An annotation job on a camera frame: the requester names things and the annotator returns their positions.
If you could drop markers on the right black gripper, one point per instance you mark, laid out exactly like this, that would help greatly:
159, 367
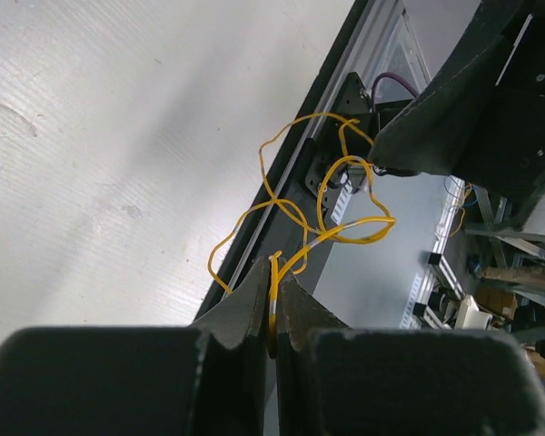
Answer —
482, 116

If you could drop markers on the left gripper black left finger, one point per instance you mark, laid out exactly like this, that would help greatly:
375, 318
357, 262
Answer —
207, 378

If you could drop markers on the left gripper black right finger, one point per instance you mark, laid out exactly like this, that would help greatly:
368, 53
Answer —
336, 380

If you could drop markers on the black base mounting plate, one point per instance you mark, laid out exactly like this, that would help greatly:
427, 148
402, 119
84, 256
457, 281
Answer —
371, 33

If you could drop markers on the right white cable duct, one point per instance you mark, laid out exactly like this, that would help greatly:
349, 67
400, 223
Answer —
337, 202

